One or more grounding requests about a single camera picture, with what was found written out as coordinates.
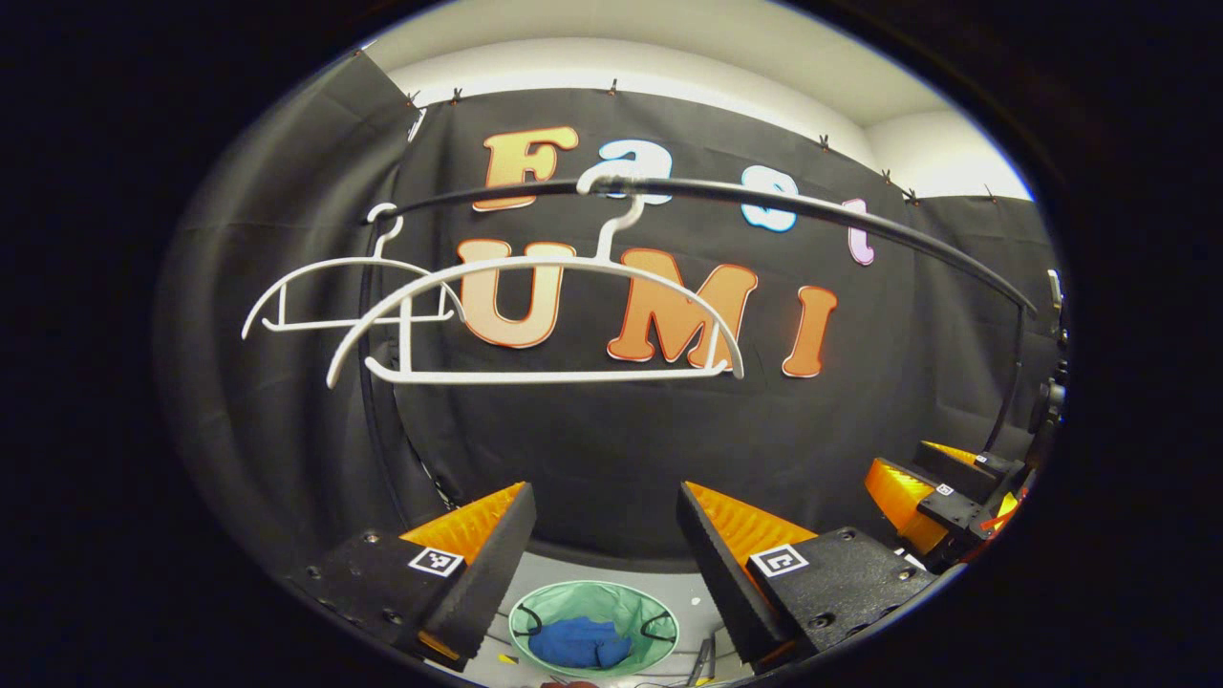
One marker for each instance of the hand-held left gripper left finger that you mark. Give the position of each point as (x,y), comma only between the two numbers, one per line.
(487,573)

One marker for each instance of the green laundry hamper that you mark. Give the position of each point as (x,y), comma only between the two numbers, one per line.
(611,602)

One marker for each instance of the white plastic hanger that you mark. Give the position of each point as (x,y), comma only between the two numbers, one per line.
(315,326)
(535,376)

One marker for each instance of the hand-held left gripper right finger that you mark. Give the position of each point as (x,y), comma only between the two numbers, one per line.
(726,583)

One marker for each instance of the black clothes rack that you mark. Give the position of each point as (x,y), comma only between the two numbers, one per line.
(726,191)

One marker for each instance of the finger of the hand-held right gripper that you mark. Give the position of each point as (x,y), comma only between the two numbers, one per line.
(898,497)
(955,459)

